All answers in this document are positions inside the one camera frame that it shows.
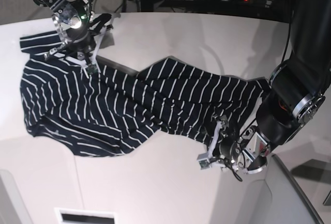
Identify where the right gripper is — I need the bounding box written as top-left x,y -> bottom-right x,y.
44,0 -> 113,75

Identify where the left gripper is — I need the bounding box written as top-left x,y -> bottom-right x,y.
198,116 -> 270,182

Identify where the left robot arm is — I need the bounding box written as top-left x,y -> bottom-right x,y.
197,0 -> 330,175

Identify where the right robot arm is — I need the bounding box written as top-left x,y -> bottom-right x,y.
35,0 -> 112,76

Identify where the navy white striped t-shirt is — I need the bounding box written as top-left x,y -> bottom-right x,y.
20,32 -> 269,157

